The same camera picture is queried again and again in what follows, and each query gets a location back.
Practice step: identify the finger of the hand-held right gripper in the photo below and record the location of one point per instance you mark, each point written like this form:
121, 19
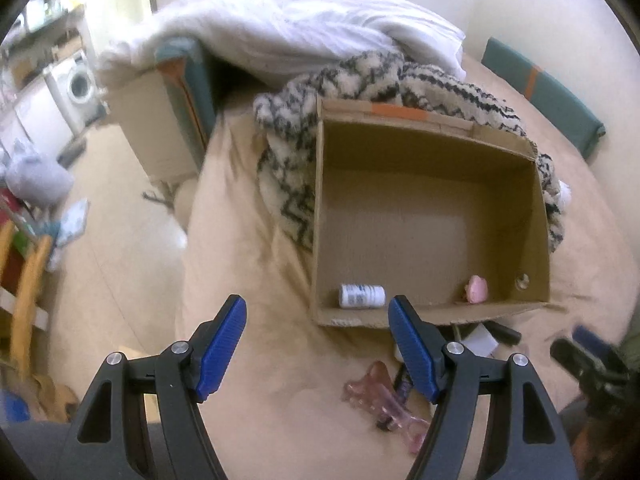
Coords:
590, 336
570, 357

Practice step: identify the pink soft object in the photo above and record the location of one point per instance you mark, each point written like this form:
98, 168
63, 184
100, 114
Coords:
476, 290

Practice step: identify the small dark bottle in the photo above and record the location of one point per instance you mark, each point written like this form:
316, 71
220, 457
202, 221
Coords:
404, 382

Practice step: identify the grey plastic bag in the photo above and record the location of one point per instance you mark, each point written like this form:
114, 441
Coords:
35, 175

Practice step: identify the wooden chair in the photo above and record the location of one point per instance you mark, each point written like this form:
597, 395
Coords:
25, 310

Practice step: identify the cluttered kitchen shelf rack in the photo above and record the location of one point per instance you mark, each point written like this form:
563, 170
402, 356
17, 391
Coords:
50, 25

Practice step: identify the green padded bed panel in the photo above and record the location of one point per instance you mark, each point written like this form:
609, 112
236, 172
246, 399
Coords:
192, 85
545, 95

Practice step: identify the white duvet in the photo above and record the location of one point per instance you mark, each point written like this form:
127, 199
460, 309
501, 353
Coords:
300, 25

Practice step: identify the blue white paper packet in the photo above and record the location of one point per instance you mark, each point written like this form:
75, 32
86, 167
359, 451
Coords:
72, 225

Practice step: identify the person's right forearm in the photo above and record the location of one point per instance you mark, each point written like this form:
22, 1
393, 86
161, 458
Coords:
600, 440

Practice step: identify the white cabinet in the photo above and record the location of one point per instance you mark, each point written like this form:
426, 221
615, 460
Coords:
40, 120

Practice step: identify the small white pill bottle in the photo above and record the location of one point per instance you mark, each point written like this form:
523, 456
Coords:
362, 296

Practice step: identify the white washing machine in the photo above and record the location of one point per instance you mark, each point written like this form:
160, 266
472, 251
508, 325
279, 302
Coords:
80, 85

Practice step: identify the pink hair claw clip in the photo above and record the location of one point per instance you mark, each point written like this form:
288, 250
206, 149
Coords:
380, 395

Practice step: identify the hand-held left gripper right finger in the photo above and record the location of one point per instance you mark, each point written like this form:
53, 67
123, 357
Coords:
412, 352

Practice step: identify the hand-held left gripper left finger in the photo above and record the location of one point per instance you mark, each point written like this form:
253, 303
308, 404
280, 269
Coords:
222, 347

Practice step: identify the black cream patterned fleece blanket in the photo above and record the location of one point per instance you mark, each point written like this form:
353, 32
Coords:
290, 110

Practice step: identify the cardboard box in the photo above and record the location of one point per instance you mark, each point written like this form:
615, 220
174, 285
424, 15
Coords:
425, 220

